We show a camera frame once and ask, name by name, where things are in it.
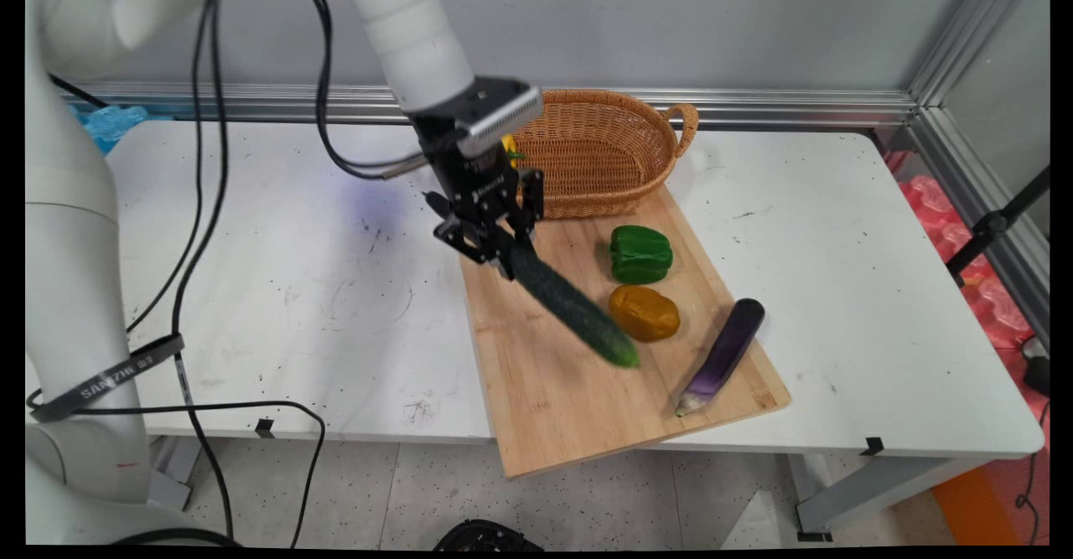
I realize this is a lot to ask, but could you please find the grey table leg frame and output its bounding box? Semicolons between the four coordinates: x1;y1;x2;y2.
788;454;992;543

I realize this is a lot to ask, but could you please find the green bell pepper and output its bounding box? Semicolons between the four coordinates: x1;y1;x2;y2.
608;225;675;285

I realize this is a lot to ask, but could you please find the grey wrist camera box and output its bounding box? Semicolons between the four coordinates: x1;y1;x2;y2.
455;79;544;158

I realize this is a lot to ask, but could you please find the blue plastic wrap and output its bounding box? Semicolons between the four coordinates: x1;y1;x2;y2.
71;105;151;157

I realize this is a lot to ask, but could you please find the black camera cable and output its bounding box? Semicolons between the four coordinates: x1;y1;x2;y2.
298;0;437;171

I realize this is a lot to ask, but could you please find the slanted aluminium side rail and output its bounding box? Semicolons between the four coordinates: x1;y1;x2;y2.
910;106;1050;350

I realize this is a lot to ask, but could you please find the black cable with silver plug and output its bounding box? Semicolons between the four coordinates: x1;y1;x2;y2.
285;0;430;182

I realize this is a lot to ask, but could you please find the purple eggplant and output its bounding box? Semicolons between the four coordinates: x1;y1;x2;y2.
676;298;766;418

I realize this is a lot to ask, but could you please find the bamboo cutting board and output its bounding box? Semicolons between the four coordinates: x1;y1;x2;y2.
459;186;792;479

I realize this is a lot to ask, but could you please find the dark green cucumber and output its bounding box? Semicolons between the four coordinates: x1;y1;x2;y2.
507;245;641;369

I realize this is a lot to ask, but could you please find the black round object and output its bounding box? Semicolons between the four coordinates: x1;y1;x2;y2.
433;519;546;551

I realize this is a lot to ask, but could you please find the black tripod stand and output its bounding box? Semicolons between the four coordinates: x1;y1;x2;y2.
946;165;1050;288

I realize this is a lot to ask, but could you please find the horizontal aluminium frame rail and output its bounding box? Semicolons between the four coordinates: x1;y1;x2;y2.
63;83;920;131

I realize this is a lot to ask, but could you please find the black mouse with cable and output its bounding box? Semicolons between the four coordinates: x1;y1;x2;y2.
1014;337;1050;543

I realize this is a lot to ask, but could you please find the black looped cable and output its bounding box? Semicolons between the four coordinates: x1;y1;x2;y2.
25;390;327;548

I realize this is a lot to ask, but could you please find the woven wicker basket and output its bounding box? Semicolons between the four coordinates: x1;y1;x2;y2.
511;90;701;220

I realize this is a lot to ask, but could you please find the black cable to floor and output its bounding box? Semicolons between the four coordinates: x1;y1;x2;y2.
170;0;237;541

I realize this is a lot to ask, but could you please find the brown potato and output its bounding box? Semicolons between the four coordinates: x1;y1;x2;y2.
609;285;682;343

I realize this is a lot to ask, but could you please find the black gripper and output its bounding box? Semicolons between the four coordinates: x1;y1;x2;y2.
409;111;547;282

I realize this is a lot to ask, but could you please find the upright aluminium frame post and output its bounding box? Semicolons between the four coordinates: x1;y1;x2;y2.
910;0;1037;109

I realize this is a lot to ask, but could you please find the pink bubble wrap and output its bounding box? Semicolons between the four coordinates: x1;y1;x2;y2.
884;150;1049;350

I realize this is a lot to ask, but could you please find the grey velcro strap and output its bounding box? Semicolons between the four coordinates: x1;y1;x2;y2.
29;334;186;424

